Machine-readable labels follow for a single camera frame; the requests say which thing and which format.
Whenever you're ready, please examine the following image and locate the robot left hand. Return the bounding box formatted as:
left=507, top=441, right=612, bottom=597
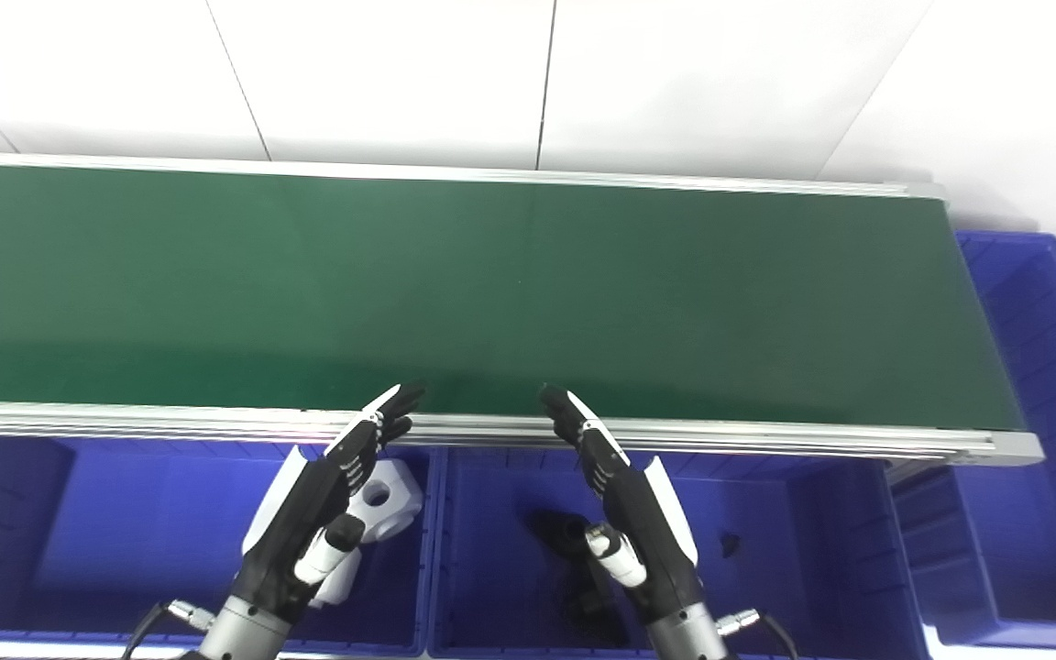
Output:
left=230, top=382, right=426, bottom=629

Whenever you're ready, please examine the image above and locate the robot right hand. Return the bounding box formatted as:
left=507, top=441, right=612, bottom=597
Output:
left=539, top=385, right=703, bottom=633

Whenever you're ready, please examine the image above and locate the white block part with hole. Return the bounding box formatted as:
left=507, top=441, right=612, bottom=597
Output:
left=347, top=458, right=424, bottom=545
left=312, top=545, right=363, bottom=609

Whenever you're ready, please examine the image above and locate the black flanged part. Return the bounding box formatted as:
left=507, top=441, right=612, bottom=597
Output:
left=528, top=509, right=632, bottom=648

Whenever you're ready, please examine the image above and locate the blue bin with black parts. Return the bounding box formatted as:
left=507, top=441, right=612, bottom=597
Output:
left=427, top=445, right=932, bottom=660

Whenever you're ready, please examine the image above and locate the green conveyor belt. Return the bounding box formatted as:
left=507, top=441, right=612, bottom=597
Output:
left=0, top=165, right=1029, bottom=432
left=0, top=151, right=1045, bottom=467

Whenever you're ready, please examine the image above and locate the blue bin with white parts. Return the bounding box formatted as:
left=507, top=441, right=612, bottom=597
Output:
left=0, top=435, right=442, bottom=657

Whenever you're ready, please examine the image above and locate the empty blue bin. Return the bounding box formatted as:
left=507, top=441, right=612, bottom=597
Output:
left=890, top=229, right=1056, bottom=652

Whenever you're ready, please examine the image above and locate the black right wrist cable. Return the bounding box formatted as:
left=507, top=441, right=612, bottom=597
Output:
left=716, top=608, right=800, bottom=660

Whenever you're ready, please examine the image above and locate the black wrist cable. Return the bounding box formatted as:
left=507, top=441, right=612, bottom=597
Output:
left=122, top=599, right=218, bottom=660
left=716, top=608, right=800, bottom=660

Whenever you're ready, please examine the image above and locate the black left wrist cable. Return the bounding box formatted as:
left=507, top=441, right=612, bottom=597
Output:
left=122, top=599, right=218, bottom=660

